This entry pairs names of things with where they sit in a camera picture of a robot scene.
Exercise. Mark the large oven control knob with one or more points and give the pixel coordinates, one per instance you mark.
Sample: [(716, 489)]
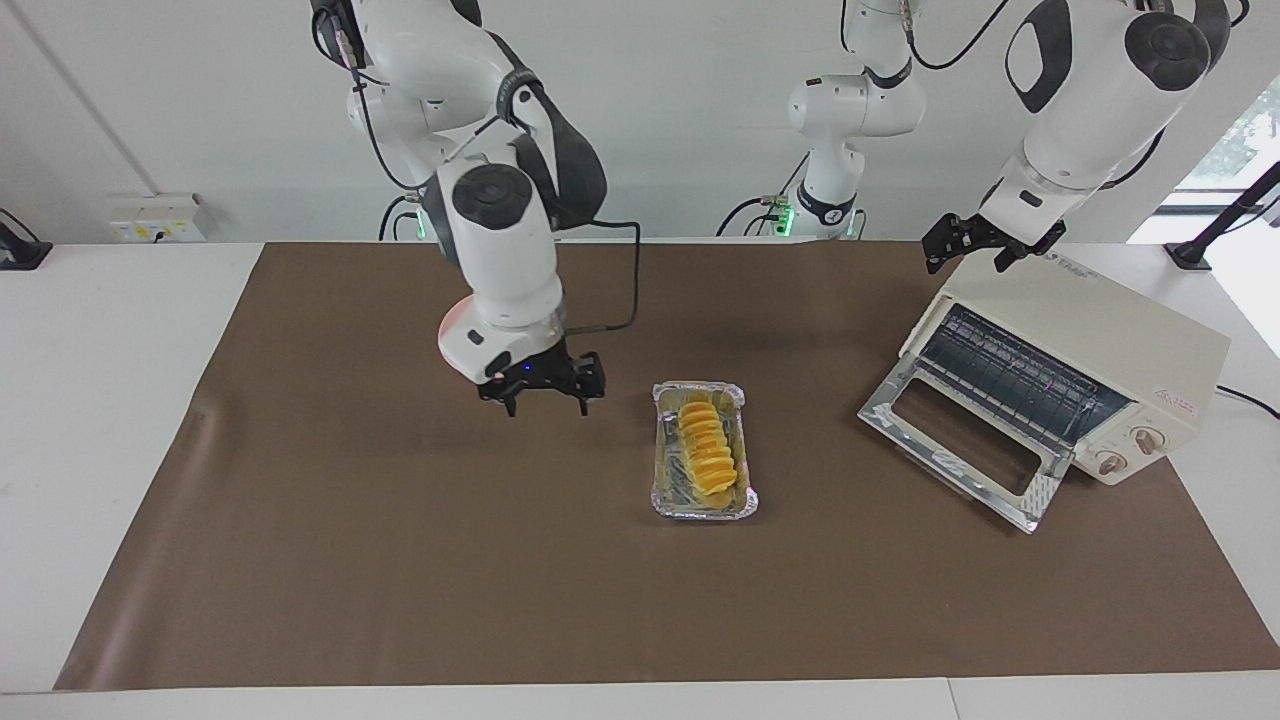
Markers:
[(1148, 440)]

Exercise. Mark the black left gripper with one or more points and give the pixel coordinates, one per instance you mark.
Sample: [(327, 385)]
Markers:
[(985, 232)]

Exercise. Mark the pink round plate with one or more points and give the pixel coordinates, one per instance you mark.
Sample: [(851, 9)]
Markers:
[(450, 340)]

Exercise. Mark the cream toaster oven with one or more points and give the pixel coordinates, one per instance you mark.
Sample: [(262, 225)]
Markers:
[(1100, 320)]

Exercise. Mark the black desk clamp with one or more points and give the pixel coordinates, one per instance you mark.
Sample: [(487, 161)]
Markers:
[(20, 250)]

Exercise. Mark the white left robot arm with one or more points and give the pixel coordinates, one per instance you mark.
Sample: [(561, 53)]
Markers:
[(1090, 100)]

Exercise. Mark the white wall power outlet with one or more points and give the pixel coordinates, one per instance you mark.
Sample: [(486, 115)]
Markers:
[(160, 220)]

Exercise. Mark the bright window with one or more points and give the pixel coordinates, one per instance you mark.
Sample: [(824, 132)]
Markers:
[(1235, 140)]

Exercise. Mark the silver foil baking tray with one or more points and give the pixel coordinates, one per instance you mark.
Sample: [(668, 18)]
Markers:
[(668, 490)]

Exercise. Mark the glass oven door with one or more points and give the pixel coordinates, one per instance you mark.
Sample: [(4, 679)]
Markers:
[(890, 412)]

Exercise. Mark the small oven control knob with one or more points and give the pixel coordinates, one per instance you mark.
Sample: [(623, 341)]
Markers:
[(1112, 463)]

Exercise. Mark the brown table mat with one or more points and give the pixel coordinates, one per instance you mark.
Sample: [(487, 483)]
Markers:
[(400, 580)]

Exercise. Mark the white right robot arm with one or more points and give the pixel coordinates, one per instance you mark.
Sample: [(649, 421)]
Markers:
[(500, 250)]

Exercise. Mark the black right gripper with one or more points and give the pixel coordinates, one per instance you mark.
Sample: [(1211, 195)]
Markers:
[(540, 370)]

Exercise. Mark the black camera stand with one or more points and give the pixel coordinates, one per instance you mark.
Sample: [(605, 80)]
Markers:
[(1225, 215)]

